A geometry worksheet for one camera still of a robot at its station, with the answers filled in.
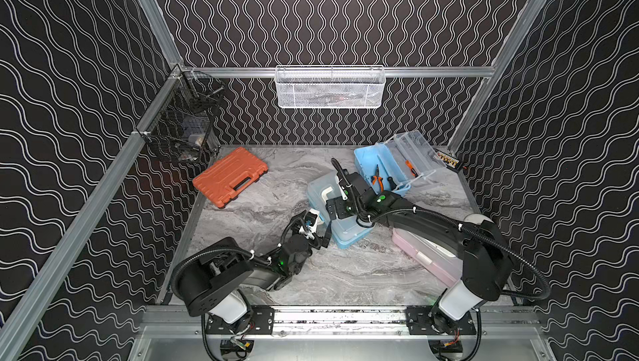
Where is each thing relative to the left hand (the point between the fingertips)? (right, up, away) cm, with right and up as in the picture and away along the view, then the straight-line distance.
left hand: (318, 214), depth 84 cm
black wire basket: (-51, +30, +9) cm, 60 cm away
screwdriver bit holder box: (+60, +19, +29) cm, 70 cm away
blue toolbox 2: (+34, +18, +22) cm, 45 cm away
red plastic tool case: (-37, +13, +20) cm, 44 cm away
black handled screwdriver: (+31, +9, +20) cm, 38 cm away
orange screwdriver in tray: (+37, +17, +17) cm, 44 cm away
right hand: (+7, +3, +2) cm, 8 cm away
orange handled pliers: (+24, +11, +23) cm, 35 cm away
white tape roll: (+60, -3, +12) cm, 62 cm away
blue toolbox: (+8, -5, -3) cm, 10 cm away
